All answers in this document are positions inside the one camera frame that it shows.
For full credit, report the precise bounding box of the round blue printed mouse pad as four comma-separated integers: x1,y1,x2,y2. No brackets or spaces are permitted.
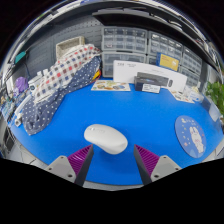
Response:
174,115,208,159

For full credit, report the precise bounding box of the teal plastic holder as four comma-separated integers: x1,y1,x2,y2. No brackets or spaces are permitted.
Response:
14,50,27,64

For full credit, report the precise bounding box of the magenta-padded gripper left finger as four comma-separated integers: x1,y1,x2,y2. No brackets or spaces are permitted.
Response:
45,144,95,187

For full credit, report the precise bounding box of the white tissue pack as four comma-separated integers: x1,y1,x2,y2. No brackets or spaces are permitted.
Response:
184,85,205,103

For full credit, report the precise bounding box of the white computer mouse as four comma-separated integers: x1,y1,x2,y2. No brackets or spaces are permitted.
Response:
83,123,129,155

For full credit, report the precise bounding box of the yellow and blue box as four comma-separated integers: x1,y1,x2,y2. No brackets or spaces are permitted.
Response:
155,52,181,72

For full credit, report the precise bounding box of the food print sticker sheet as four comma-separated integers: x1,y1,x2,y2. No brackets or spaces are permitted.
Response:
169,89,196,104
90,79,132,92

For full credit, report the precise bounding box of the small black labelled box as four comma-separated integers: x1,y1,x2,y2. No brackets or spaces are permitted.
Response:
133,75,162,94

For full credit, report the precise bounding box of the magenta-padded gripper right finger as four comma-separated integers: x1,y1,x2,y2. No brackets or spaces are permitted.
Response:
133,144,182,187

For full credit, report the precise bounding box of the dark wall shelf unit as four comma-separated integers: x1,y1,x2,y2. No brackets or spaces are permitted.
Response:
91,4,221,68

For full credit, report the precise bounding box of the purple plastic object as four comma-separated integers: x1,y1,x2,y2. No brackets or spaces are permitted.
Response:
14,76,29,94

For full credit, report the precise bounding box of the green potted plant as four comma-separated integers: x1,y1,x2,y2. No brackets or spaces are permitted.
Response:
203,80,224,116

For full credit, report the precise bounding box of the navy polka dot cloth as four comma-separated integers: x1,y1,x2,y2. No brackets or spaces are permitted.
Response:
20,54,102,136

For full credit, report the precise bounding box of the red blue checkered cloth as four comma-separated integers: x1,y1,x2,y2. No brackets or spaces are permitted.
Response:
33,43,102,103

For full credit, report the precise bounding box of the long white keyboard box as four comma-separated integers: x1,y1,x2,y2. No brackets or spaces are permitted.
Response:
112,59,188,93

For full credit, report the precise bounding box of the white plastic basket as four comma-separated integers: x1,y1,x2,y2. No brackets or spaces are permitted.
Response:
55,35,86,60

